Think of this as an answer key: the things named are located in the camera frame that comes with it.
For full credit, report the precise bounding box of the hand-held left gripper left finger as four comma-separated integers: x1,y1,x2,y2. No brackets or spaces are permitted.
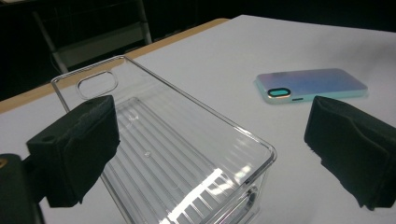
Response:
25,94,121,209

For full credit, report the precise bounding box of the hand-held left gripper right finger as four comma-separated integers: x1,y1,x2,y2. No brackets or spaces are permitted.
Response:
304,95,396,211

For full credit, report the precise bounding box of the iridescent smartphone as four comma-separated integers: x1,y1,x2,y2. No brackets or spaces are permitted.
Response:
254,67,369,105

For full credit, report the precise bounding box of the clear plastic storage bin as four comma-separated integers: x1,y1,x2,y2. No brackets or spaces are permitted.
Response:
50,54,278,224

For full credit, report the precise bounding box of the grey metal stand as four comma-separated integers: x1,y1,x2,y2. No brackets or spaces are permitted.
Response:
31,0,153,75

